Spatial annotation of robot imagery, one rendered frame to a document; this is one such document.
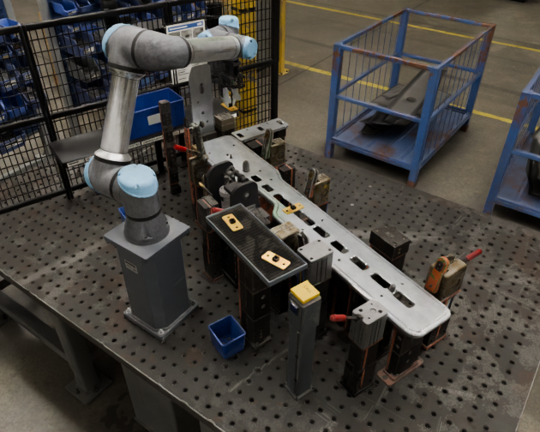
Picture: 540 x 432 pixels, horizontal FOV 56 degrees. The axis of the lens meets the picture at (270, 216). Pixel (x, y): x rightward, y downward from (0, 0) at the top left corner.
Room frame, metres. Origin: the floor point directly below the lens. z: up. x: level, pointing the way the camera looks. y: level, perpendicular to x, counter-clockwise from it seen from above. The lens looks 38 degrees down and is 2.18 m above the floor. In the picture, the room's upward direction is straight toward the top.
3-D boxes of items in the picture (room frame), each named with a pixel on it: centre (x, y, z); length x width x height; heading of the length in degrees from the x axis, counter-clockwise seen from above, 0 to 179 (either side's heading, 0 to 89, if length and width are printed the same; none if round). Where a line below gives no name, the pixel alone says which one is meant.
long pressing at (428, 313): (1.56, -0.11, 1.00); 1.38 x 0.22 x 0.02; 35
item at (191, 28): (2.47, 0.41, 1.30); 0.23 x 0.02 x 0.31; 125
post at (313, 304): (0.98, -0.10, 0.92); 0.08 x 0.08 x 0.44; 35
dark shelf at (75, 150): (2.20, 0.59, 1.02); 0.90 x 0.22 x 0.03; 125
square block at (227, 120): (2.26, 0.23, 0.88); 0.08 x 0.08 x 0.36; 35
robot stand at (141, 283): (1.31, 0.41, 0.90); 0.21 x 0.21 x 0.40; 55
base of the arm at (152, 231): (1.31, 0.41, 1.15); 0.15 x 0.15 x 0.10
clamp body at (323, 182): (1.73, -0.20, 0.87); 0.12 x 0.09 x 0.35; 125
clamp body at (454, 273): (1.20, -0.58, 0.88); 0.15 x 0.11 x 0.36; 125
